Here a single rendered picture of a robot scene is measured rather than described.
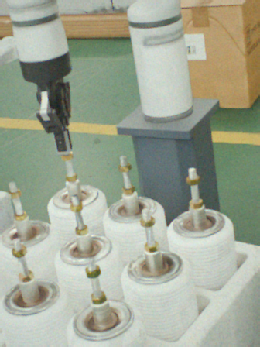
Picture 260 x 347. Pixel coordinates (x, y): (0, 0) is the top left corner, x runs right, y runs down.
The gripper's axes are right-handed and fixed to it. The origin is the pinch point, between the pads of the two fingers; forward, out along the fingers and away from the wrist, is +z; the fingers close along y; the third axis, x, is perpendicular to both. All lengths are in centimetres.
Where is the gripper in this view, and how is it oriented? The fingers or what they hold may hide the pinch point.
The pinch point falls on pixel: (63, 140)
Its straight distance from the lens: 112.4
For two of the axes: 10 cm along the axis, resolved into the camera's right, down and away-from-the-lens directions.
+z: 1.6, 8.8, 4.4
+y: 1.4, -4.6, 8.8
